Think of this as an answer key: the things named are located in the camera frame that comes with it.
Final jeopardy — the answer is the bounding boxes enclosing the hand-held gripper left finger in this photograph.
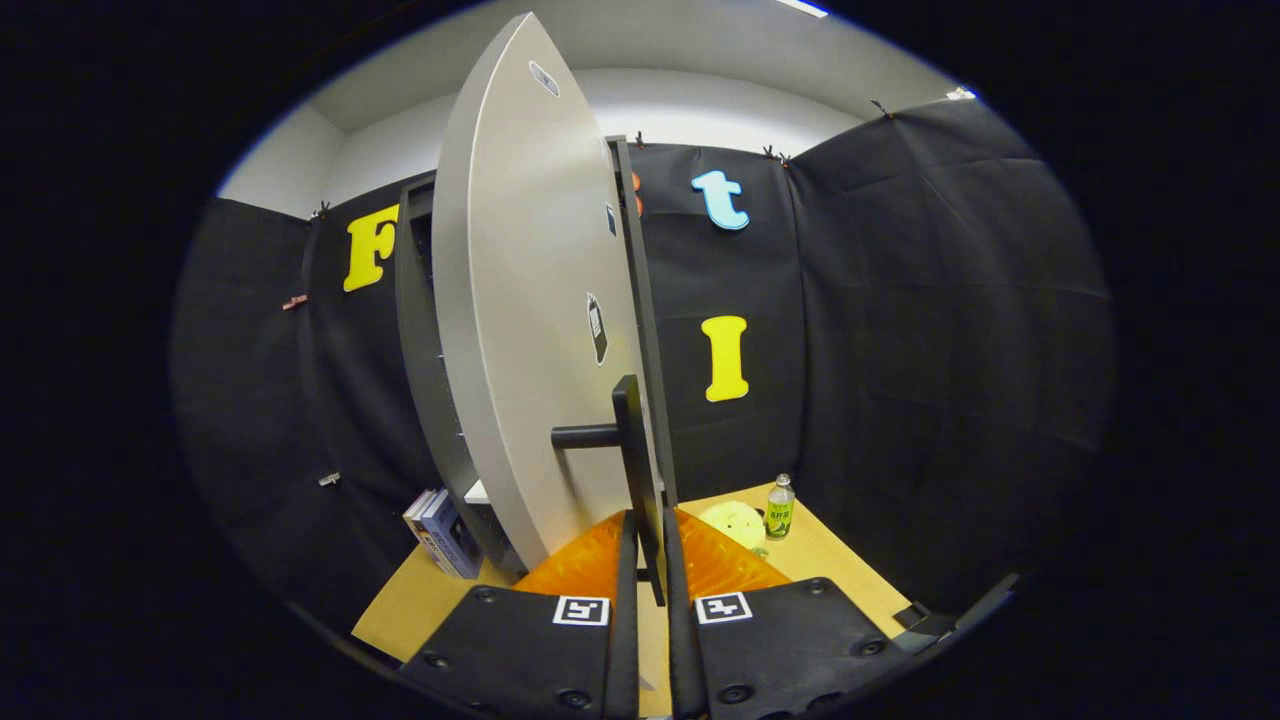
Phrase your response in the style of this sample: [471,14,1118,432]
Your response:
[400,510,639,720]

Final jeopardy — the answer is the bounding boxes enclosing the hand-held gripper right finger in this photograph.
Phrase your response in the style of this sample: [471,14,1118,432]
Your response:
[662,508,906,720]

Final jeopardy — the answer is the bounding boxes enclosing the beige shoe cabinet door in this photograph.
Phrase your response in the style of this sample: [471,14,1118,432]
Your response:
[432,12,681,607]

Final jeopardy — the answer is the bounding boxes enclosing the dark grey shoe cabinet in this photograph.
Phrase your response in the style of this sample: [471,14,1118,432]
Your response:
[395,170,531,576]

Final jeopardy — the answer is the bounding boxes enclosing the pale yellow round toy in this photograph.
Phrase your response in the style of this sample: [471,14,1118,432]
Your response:
[697,500,769,553]

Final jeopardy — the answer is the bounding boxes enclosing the green label bottle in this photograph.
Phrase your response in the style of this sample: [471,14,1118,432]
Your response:
[765,473,797,541]

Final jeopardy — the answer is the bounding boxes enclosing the blue cover book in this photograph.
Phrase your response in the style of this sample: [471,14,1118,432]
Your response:
[420,490,488,581]

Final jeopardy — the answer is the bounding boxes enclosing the white cover book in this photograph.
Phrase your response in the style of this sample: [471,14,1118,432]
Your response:
[403,488,441,556]

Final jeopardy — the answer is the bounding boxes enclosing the black backdrop cloth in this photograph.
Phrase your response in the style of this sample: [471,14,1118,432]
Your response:
[170,95,1116,641]

